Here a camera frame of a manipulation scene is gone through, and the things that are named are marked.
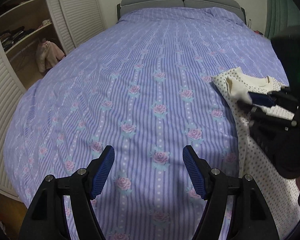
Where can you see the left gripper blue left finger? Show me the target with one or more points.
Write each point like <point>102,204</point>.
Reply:
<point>46,216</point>

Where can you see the white louvered wardrobe door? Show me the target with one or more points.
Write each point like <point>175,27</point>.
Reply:
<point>75,21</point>

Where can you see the green curtain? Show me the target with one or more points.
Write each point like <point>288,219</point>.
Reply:
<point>280,15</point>

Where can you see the dark folded clothes pile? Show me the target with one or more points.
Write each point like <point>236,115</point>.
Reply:
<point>9,38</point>

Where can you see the grey padded headboard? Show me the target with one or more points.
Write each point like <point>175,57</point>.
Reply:
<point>127,6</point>

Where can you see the purple floral bed cover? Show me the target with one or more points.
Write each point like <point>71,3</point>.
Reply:
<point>143,86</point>

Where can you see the black tracker with green light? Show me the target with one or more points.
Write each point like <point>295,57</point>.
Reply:
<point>286,45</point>

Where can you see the wooden wardrobe shelves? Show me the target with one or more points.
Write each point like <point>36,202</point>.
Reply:
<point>29,39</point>

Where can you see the white louvered door near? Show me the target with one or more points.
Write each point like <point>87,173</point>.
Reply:
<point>11,90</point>

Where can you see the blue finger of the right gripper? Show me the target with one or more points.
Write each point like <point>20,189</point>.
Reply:
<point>261,99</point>
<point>250,110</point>

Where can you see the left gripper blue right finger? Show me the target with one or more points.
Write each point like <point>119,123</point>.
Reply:
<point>251,217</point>

